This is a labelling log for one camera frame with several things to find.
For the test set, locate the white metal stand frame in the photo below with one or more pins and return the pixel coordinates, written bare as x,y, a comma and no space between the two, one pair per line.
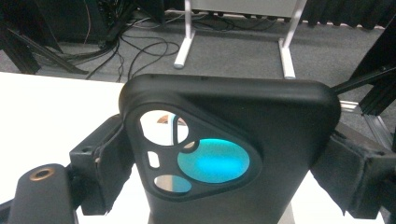
186,46

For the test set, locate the black metal stand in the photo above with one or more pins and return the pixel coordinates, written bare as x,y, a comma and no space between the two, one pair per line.
376,84

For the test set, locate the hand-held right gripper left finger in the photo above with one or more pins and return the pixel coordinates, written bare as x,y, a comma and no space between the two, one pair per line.
102,161

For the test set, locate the black phone case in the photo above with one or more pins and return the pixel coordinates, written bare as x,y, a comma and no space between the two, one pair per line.
280,130

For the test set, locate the white plastic bin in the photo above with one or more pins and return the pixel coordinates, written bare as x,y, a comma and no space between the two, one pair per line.
155,130

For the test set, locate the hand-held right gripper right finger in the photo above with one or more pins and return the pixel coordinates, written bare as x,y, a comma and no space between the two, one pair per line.
358,174

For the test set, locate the aluminium floor rail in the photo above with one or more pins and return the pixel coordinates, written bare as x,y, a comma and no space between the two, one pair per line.
370,124

